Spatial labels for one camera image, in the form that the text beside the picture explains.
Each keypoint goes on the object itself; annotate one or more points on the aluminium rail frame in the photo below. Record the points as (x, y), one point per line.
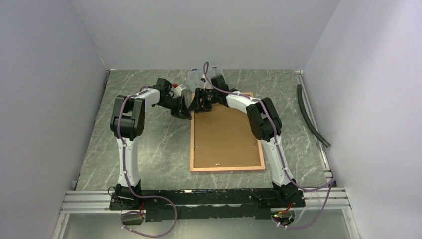
(164, 164)

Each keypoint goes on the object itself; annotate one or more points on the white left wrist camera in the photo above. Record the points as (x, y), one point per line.
(179, 90)

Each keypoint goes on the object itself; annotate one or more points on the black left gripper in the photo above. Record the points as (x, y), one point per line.
(181, 110)

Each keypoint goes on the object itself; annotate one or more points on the clear plastic organizer box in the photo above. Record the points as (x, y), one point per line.
(194, 78)

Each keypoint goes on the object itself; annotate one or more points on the pink wooden picture frame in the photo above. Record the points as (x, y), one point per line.
(227, 169)

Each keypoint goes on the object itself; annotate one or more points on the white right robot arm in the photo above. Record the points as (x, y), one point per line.
(264, 121)

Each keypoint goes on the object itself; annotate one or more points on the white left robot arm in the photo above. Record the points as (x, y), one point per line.
(128, 123)

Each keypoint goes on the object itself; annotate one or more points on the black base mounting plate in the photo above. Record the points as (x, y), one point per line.
(160, 205)

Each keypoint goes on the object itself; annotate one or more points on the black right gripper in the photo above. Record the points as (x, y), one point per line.
(195, 105)

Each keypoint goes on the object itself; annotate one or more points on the brown backing board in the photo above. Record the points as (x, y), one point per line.
(225, 142)

